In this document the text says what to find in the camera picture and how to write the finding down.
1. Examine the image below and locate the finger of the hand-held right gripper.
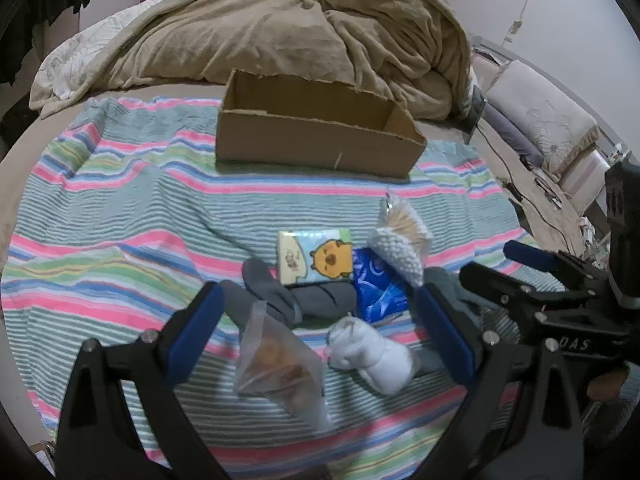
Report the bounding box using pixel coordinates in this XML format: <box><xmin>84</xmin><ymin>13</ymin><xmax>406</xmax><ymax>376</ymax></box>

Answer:
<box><xmin>459</xmin><ymin>261</ymin><xmax>556</xmax><ymax>318</ymax></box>
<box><xmin>502</xmin><ymin>241</ymin><xmax>613</xmax><ymax>291</ymax></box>

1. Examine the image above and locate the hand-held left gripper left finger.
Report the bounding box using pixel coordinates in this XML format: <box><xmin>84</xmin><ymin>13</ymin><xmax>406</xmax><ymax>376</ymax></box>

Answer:
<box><xmin>52</xmin><ymin>282</ymin><xmax>231</xmax><ymax>480</ymax></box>

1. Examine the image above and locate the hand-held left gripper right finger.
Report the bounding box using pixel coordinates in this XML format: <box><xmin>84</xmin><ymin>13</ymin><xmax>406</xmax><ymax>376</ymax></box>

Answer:
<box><xmin>415</xmin><ymin>284</ymin><xmax>586</xmax><ymax>480</ymax></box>

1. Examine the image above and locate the white sock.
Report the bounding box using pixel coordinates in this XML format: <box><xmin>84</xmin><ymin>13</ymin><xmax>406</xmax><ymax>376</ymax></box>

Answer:
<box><xmin>327</xmin><ymin>316</ymin><xmax>416</xmax><ymax>395</ymax></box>

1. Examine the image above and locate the blue plastic packet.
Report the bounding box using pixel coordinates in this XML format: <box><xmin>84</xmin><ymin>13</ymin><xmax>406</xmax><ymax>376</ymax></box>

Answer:
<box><xmin>350</xmin><ymin>247</ymin><xmax>408</xmax><ymax>323</ymax></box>

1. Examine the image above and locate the clear bag of cookies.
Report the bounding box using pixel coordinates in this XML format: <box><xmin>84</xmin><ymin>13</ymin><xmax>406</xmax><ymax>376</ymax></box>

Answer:
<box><xmin>232</xmin><ymin>301</ymin><xmax>333</xmax><ymax>431</ymax></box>

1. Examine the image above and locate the clear bag with knitted cloth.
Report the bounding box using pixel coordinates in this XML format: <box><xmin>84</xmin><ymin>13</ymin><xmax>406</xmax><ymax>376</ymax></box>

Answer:
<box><xmin>367</xmin><ymin>195</ymin><xmax>431</xmax><ymax>288</ymax></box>

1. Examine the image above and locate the grey sock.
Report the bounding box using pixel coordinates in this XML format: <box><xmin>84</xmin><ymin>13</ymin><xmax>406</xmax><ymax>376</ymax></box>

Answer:
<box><xmin>242</xmin><ymin>257</ymin><xmax>358</xmax><ymax>328</ymax></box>

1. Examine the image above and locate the cartoon print tissue pack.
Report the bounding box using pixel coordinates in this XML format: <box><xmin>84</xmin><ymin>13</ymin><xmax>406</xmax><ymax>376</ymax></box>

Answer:
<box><xmin>276</xmin><ymin>229</ymin><xmax>357</xmax><ymax>286</ymax></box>

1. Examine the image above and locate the brown cardboard box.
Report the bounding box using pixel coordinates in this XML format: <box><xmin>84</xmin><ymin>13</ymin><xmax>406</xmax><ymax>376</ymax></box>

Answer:
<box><xmin>215</xmin><ymin>70</ymin><xmax>428</xmax><ymax>181</ymax></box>

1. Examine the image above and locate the person's right hand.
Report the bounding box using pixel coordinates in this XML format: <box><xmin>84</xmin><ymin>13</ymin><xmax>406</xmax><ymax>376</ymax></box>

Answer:
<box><xmin>587</xmin><ymin>365</ymin><xmax>632</xmax><ymax>402</ymax></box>

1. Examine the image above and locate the pink striped pillow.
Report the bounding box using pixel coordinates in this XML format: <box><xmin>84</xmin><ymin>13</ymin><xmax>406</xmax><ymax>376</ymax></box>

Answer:
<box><xmin>557</xmin><ymin>145</ymin><xmax>621</xmax><ymax>216</ymax></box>

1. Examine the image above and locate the grey pillow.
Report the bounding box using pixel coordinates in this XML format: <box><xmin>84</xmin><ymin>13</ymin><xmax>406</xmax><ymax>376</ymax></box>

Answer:
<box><xmin>482</xmin><ymin>102</ymin><xmax>546</xmax><ymax>166</ymax></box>

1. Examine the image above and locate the striped pastel blanket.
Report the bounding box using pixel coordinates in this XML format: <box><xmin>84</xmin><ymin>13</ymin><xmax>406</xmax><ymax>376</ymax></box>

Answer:
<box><xmin>0</xmin><ymin>95</ymin><xmax>551</xmax><ymax>467</ymax></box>

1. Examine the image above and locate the white embroidered pillow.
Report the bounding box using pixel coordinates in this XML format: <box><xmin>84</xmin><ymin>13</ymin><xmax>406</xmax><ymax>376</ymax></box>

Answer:
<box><xmin>487</xmin><ymin>60</ymin><xmax>601</xmax><ymax>176</ymax></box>

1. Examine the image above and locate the beige fleece blanket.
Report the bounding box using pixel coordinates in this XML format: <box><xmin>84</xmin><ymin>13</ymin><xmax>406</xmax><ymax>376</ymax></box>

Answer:
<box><xmin>29</xmin><ymin>0</ymin><xmax>473</xmax><ymax>121</ymax></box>

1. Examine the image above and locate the white patterned quilt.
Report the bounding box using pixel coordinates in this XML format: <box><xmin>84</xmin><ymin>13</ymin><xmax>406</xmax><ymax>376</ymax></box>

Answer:
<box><xmin>32</xmin><ymin>12</ymin><xmax>132</xmax><ymax>106</ymax></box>

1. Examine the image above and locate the black clothes pile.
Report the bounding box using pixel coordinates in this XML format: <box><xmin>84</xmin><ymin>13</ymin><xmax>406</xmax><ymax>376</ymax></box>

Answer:
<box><xmin>0</xmin><ymin>0</ymin><xmax>97</xmax><ymax>86</ymax></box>

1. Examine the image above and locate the black cable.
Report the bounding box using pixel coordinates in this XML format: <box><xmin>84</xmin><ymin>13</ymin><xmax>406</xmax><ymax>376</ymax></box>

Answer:
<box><xmin>475</xmin><ymin>125</ymin><xmax>586</xmax><ymax>246</ymax></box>

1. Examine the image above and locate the white wall cable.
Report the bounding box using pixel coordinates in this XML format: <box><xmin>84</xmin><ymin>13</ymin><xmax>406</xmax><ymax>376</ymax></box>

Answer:
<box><xmin>505</xmin><ymin>0</ymin><xmax>543</xmax><ymax>43</ymax></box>

